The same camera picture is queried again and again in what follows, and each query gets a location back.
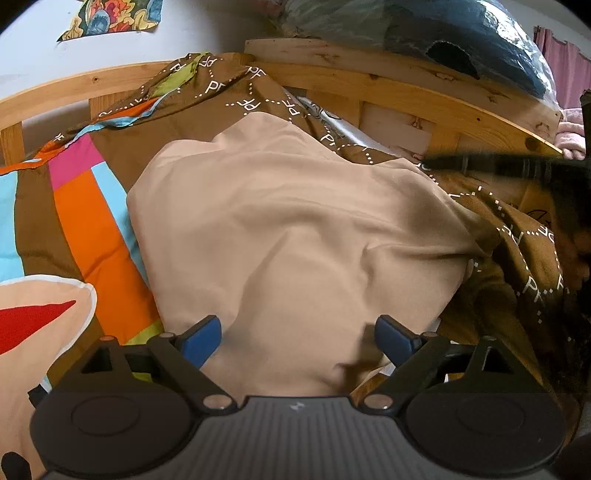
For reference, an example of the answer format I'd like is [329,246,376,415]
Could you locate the beige Champion hooded jacket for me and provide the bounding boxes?
[127,113,496,399]

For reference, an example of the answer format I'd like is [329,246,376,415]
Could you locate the pink fleece blanket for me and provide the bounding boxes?
[554,108,586,161]

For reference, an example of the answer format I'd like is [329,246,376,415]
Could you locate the maroon curtain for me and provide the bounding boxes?
[534,26,591,109]

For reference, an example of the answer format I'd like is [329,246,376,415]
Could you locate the plastic-wrapped bedding bundle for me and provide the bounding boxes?
[259,0,558,108]

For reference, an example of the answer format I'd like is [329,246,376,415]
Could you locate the colourful patchwork brown bedsheet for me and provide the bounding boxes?
[1,53,590,479]

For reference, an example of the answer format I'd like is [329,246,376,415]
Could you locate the wooden bed frame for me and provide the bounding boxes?
[1,38,560,164]

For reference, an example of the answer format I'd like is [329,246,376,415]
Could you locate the colourful floral wall poster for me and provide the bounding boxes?
[58,0,163,42]

